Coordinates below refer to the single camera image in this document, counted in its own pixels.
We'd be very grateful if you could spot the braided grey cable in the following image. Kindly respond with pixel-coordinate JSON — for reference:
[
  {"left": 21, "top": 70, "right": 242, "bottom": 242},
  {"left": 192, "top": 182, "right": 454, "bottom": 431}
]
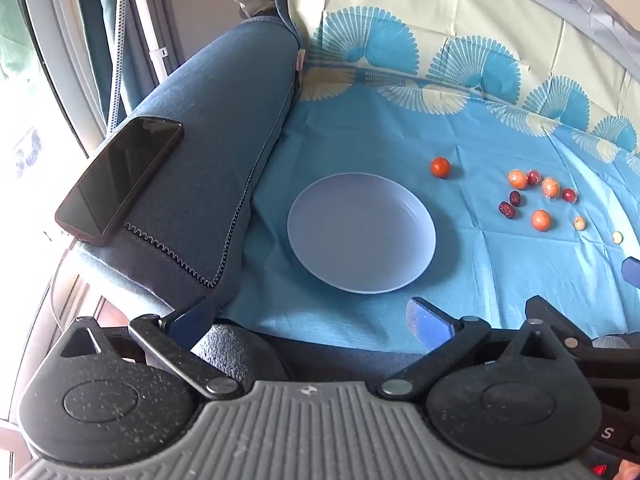
[{"left": 106, "top": 0, "right": 129, "bottom": 137}]

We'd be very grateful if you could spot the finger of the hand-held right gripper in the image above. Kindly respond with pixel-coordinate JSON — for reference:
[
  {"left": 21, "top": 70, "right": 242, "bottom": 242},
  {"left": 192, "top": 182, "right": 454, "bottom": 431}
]
[
  {"left": 526, "top": 296, "right": 640, "bottom": 386},
  {"left": 621, "top": 256, "right": 640, "bottom": 289}
]

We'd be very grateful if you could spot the teal curtain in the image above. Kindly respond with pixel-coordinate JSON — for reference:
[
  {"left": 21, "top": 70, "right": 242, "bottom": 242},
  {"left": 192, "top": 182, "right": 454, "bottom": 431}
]
[{"left": 72, "top": 0, "right": 168, "bottom": 111}]

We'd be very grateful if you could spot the blue fabric sofa armrest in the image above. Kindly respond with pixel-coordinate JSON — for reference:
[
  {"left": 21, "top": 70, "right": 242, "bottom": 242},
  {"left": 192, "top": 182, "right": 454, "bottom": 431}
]
[{"left": 72, "top": 15, "right": 303, "bottom": 313}]

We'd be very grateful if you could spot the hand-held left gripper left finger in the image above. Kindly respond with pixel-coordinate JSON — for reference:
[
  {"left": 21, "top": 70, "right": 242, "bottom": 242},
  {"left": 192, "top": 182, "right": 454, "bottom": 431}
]
[{"left": 59, "top": 296, "right": 244, "bottom": 401}]

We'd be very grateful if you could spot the white window frame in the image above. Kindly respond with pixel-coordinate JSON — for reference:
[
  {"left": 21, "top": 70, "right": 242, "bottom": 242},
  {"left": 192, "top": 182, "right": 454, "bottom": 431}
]
[{"left": 12, "top": 0, "right": 168, "bottom": 161}]

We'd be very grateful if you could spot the blue fan-print cloth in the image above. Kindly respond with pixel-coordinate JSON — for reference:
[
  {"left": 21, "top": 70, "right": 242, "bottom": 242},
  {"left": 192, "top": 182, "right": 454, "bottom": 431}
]
[{"left": 220, "top": 0, "right": 640, "bottom": 356}]

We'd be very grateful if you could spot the pale blue round plate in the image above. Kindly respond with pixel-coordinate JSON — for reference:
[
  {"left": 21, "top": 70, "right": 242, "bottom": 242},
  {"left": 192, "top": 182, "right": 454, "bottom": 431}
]
[{"left": 286, "top": 172, "right": 437, "bottom": 295}]

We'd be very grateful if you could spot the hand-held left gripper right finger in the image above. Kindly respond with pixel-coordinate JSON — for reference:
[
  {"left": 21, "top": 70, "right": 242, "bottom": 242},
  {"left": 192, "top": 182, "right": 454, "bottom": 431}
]
[{"left": 377, "top": 297, "right": 576, "bottom": 401}]

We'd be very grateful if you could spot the black smartphone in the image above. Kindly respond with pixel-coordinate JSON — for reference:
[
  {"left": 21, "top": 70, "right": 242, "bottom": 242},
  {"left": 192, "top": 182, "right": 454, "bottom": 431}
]
[{"left": 55, "top": 116, "right": 186, "bottom": 247}]

